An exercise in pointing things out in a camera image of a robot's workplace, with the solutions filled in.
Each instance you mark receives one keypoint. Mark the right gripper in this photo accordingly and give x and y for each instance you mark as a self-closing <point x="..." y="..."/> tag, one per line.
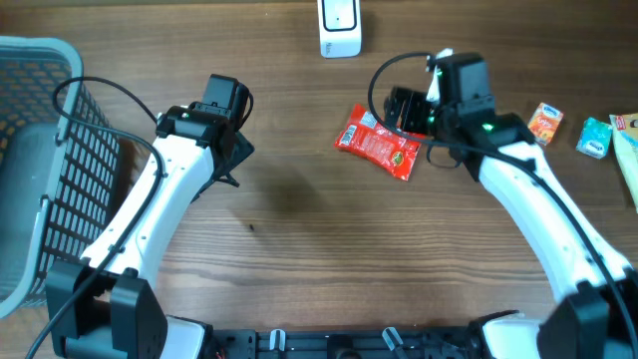
<point x="414" y="102"/>

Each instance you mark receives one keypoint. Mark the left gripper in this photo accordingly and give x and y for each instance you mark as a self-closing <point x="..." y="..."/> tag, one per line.
<point x="243" y="150"/>

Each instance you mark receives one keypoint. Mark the red snack bag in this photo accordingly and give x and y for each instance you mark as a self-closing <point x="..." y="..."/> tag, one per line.
<point x="364" y="137"/>

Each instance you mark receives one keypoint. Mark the orange small box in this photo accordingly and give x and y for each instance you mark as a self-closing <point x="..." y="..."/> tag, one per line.
<point x="544" y="123"/>

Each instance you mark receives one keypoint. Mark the green tissue pack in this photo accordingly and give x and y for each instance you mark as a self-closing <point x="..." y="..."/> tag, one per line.
<point x="594" y="139"/>

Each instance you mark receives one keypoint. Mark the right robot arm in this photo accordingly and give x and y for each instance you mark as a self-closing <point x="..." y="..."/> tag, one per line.
<point x="594" y="286"/>

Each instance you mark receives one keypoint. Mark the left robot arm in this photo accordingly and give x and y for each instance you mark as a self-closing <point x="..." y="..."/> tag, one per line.
<point x="105" y="306"/>

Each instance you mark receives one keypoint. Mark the white barcode scanner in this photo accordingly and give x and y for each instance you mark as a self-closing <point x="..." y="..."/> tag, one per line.
<point x="340" y="28"/>

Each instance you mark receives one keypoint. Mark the grey plastic mesh basket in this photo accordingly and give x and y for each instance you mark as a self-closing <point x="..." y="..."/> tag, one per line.
<point x="58" y="169"/>

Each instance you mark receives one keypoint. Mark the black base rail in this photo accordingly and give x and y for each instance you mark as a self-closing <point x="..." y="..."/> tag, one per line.
<point x="389" y="343"/>

